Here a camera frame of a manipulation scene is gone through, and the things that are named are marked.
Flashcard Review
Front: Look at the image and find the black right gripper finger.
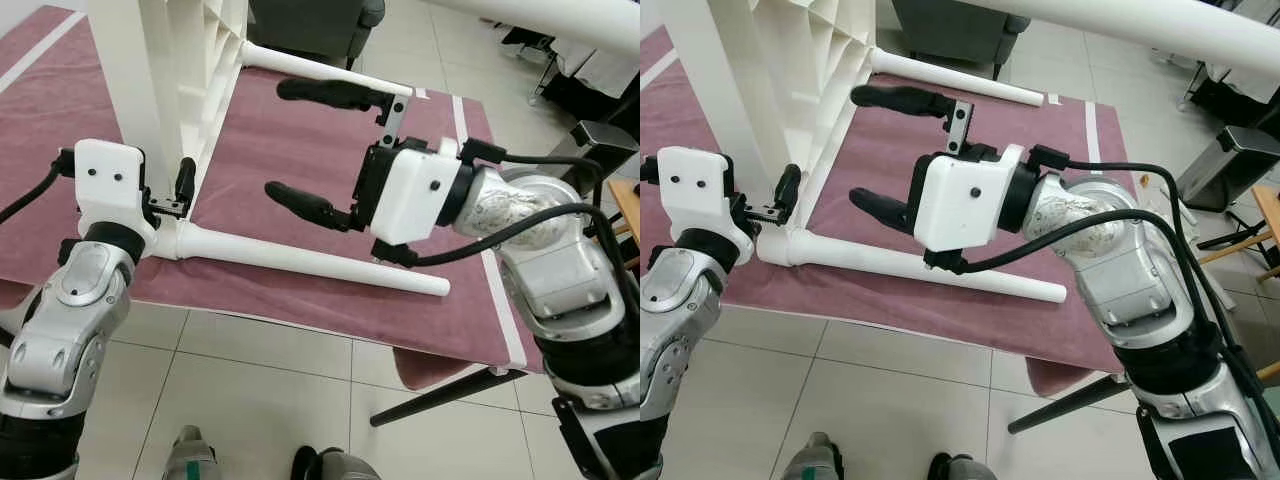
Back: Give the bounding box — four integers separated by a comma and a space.
849, 187, 918, 238
277, 78, 394, 114
850, 85, 953, 120
264, 181, 354, 234

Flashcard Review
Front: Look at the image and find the white plastic table leg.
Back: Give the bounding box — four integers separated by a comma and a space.
150, 222, 451, 298
238, 42, 414, 98
757, 228, 1069, 304
868, 48, 1046, 108
960, 0, 1280, 81
420, 0, 641, 56

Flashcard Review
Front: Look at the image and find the mauve cloth with white stripes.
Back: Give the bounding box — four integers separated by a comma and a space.
640, 25, 1141, 399
0, 5, 546, 393

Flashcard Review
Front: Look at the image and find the dark grey armchair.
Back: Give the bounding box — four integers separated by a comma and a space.
890, 0, 1031, 81
248, 0, 387, 71

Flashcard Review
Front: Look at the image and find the light wooden table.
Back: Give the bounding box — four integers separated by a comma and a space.
1195, 185, 1280, 283
606, 178, 641, 273

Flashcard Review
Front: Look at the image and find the steel pedal trash bin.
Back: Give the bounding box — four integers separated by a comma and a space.
572, 120, 641, 198
1175, 125, 1280, 214

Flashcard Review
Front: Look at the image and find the black metal table leg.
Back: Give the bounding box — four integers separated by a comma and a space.
370, 368, 527, 429
1008, 375, 1131, 435

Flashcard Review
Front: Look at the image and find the grey robot left foot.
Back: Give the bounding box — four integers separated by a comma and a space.
162, 425, 223, 480
790, 432, 847, 480

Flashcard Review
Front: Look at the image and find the grey robot foot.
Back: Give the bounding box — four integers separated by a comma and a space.
290, 445, 381, 480
790, 432, 847, 480
162, 425, 223, 480
928, 452, 1001, 480

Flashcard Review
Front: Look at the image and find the grey robot right foot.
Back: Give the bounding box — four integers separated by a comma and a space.
290, 445, 381, 480
928, 452, 1001, 480

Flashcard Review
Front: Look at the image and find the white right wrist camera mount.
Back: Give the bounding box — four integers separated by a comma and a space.
368, 138, 465, 247
913, 143, 1027, 253

